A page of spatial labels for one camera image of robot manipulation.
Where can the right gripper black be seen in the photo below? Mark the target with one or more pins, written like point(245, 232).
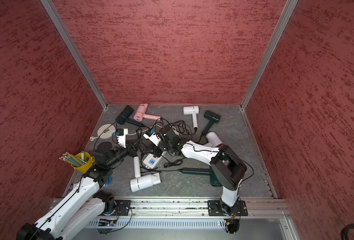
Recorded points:
point(157, 152)

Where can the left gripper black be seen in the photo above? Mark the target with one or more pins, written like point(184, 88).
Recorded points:
point(131, 150)

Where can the white power strip coloured sockets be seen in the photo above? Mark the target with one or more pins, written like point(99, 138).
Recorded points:
point(151, 161)

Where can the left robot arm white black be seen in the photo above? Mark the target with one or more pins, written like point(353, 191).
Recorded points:
point(86, 201)

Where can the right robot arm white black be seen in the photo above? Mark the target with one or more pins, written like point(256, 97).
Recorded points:
point(228, 168)

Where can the white blue box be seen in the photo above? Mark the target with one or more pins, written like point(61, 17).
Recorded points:
point(108, 181)

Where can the yellow pencil cup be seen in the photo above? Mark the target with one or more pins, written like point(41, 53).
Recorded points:
point(81, 162)

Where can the white tape roll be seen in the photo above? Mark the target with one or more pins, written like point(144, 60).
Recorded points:
point(106, 131)

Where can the pink hair dryer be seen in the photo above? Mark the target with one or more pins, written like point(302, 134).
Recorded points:
point(141, 114)

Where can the large white hair dryer front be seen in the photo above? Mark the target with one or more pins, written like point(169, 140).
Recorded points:
point(143, 182)

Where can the black hair dryer back left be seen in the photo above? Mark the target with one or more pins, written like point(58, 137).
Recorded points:
point(124, 118)

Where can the dark green hair dryer back right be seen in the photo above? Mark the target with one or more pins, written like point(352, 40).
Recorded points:
point(213, 119)

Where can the dark green hair dryer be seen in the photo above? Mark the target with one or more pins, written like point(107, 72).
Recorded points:
point(213, 119)
point(207, 172)

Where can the dark green hair dryer front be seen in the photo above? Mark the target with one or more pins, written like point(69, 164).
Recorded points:
point(207, 172)

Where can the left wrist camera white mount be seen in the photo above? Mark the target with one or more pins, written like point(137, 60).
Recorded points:
point(121, 136)

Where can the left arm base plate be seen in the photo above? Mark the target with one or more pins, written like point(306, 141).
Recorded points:
point(122, 208)

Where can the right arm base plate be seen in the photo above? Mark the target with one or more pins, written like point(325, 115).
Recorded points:
point(218, 208)

